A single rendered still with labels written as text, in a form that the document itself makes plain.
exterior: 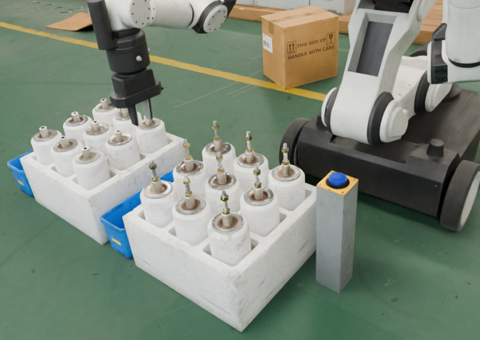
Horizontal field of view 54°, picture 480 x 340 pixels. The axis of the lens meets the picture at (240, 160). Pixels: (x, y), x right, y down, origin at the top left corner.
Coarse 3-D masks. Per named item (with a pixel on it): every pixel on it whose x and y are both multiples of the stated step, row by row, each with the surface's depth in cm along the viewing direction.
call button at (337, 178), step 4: (336, 172) 107; (332, 176) 105; (336, 176) 105; (340, 176) 105; (344, 176) 105; (332, 180) 104; (336, 180) 104; (340, 180) 104; (344, 180) 104; (332, 184) 105; (336, 184) 104; (340, 184) 104
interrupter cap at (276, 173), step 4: (276, 168) 124; (280, 168) 124; (292, 168) 123; (296, 168) 123; (272, 172) 122; (276, 172) 122; (280, 172) 123; (292, 172) 122; (296, 172) 121; (300, 172) 121; (276, 176) 121; (280, 176) 120; (284, 176) 121; (288, 176) 121; (292, 176) 120; (296, 176) 120; (280, 180) 119; (284, 180) 119; (288, 180) 119; (292, 180) 119
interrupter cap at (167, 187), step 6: (162, 180) 123; (150, 186) 121; (162, 186) 121; (168, 186) 121; (144, 192) 119; (150, 192) 119; (156, 192) 120; (162, 192) 119; (168, 192) 118; (150, 198) 118; (156, 198) 117
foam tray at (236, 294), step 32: (128, 224) 123; (288, 224) 116; (160, 256) 120; (192, 256) 109; (256, 256) 107; (288, 256) 119; (192, 288) 117; (224, 288) 106; (256, 288) 111; (224, 320) 114
